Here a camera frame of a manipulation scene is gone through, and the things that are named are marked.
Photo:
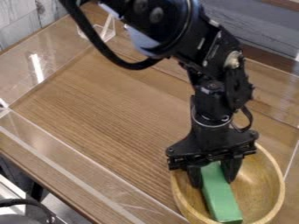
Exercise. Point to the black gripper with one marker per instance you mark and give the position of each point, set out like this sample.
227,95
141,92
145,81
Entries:
211,142

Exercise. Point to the green rectangular block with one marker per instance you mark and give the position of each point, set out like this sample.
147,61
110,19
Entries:
219,197

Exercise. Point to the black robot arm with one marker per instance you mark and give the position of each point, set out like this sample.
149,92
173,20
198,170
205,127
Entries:
174,29

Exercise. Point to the brown wooden bowl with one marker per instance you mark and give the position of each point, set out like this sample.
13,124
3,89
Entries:
259,191

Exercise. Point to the clear acrylic front wall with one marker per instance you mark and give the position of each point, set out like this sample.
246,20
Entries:
83,183

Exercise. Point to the black metal frame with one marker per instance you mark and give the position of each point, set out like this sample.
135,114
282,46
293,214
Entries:
27,203

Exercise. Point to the clear acrylic corner bracket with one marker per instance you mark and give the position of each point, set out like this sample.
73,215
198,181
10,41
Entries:
103,24

